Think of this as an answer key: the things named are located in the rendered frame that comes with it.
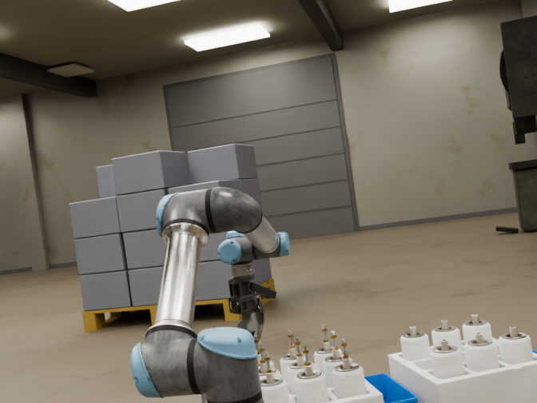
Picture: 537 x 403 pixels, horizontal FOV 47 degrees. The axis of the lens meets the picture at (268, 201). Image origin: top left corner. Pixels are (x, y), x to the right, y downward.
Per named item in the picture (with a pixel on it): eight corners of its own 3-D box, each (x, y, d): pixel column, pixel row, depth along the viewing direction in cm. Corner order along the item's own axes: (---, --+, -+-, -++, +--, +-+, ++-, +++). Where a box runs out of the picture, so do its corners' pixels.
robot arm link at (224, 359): (256, 401, 124) (246, 333, 124) (191, 405, 127) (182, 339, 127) (267, 381, 136) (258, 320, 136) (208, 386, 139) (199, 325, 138)
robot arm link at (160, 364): (190, 380, 124) (212, 177, 159) (120, 386, 127) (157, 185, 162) (208, 404, 133) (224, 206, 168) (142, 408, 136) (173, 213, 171)
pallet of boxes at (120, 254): (276, 296, 497) (255, 145, 496) (239, 320, 420) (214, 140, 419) (141, 308, 536) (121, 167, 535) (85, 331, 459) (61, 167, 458)
